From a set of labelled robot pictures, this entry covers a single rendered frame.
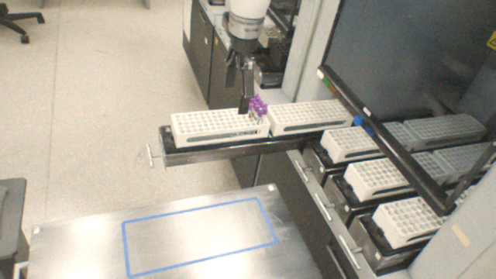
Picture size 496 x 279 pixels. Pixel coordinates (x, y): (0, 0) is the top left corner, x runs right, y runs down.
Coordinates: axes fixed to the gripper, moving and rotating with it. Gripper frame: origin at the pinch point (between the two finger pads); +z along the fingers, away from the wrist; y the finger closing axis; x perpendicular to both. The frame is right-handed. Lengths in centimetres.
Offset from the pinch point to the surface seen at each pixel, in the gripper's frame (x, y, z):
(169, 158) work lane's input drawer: -21.1, 7.1, 15.1
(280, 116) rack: 15.6, 1.5, 8.3
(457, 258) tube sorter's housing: 33, 61, 3
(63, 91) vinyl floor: -66, -149, 95
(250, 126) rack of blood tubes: 4.2, 4.9, 8.2
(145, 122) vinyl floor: -18, -108, 95
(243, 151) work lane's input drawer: 2.4, 7.0, 16.5
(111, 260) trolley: -38, 38, 12
